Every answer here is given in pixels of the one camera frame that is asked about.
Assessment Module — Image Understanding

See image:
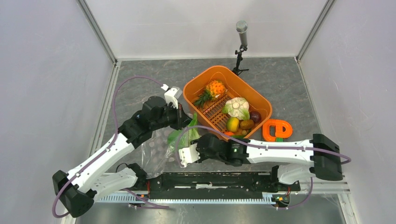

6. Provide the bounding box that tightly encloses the grey microphone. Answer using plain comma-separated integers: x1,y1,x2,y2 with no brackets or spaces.
236,20,248,48

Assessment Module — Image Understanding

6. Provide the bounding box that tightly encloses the orange toy handle block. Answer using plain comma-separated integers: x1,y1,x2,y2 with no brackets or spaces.
262,119,293,142

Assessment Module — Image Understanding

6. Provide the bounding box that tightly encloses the clear dotted zip top bag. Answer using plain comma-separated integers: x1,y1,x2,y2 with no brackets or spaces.
140,127,180,179

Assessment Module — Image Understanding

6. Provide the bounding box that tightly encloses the small yellow toy fruit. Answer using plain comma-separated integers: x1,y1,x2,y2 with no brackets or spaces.
239,119,255,130

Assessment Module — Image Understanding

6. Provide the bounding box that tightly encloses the green toy lettuce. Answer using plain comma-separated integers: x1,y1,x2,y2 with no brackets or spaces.
167,113,200,153

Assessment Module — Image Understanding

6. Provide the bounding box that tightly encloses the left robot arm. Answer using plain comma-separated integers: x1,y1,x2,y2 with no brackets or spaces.
52,96,192,218

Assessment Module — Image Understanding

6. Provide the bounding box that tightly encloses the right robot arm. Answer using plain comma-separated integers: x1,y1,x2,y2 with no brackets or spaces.
189,133,343,190

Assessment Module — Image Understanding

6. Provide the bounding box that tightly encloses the yellow green toy mango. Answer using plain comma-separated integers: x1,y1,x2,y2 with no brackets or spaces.
226,117,240,133

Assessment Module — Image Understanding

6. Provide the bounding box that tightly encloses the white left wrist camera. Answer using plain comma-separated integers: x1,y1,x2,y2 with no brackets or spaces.
161,84,182,109

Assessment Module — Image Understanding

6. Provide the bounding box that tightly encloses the white toy cabbage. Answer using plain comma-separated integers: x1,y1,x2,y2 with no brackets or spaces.
221,97,250,120

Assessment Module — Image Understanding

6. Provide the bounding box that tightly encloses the green toy cucumber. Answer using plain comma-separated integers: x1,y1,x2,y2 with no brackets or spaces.
232,134,246,139

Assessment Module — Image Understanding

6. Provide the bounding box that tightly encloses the orange toy pineapple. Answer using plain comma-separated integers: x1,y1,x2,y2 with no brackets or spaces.
193,80,227,108

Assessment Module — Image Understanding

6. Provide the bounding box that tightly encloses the orange plastic basket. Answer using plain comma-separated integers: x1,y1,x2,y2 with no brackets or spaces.
183,65,273,138

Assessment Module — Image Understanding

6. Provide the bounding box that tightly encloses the dark red toy fruit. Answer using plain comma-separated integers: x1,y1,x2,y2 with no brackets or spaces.
249,111,262,124

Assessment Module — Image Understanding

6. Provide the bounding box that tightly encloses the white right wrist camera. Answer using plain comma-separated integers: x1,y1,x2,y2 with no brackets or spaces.
178,143,200,168

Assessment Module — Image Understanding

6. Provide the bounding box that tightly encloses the black microphone tripod stand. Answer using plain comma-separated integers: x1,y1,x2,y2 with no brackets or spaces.
232,45,249,76

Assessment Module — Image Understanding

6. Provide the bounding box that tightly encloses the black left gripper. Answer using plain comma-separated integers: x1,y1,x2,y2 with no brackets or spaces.
151,101,194,131

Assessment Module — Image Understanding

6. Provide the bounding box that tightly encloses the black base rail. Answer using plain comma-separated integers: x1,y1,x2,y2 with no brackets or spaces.
99,172,351,204

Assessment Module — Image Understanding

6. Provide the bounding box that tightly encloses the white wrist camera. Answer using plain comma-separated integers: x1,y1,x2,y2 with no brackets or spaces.
161,84,182,109
178,143,200,168

